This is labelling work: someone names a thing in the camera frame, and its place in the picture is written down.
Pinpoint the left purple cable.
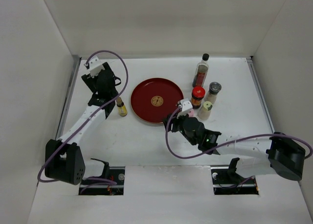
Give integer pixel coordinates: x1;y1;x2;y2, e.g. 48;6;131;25
37;49;130;194

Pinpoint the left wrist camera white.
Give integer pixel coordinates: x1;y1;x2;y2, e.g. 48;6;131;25
85;56;104;78

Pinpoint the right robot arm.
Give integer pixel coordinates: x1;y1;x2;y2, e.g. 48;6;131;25
163;113;309;183

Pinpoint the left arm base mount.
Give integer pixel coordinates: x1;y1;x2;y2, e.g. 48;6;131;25
78;158;126;196

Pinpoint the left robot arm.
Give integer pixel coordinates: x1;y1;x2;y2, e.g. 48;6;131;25
44;59;121;185

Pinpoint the red lid sauce jar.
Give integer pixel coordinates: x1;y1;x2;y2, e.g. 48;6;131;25
190;86;205;109

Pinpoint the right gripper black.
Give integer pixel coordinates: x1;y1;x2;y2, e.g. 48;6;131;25
162;109;197;145

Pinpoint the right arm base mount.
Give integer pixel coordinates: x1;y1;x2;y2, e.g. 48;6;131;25
211;158;259;195

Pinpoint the purple cable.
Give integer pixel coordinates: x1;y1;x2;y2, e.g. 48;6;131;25
165;106;313;188
37;49;130;194

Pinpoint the pink lid spice shaker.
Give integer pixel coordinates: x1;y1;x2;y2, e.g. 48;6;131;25
188;109;195;117

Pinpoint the grey lid salt grinder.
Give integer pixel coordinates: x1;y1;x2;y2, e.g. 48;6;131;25
204;82;222;104

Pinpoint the red round tray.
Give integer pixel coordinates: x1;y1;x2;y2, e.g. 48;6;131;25
130;78;184;124

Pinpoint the green lid spice shaker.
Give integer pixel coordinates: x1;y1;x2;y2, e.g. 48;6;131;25
198;101;213;120

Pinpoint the yellow label small bottle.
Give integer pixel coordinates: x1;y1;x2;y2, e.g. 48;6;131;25
116;97;128;116

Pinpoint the tall dark vinegar bottle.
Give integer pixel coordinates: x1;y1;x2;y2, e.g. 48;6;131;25
192;53;210;87

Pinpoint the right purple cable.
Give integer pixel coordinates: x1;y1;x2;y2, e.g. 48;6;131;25
165;106;313;188

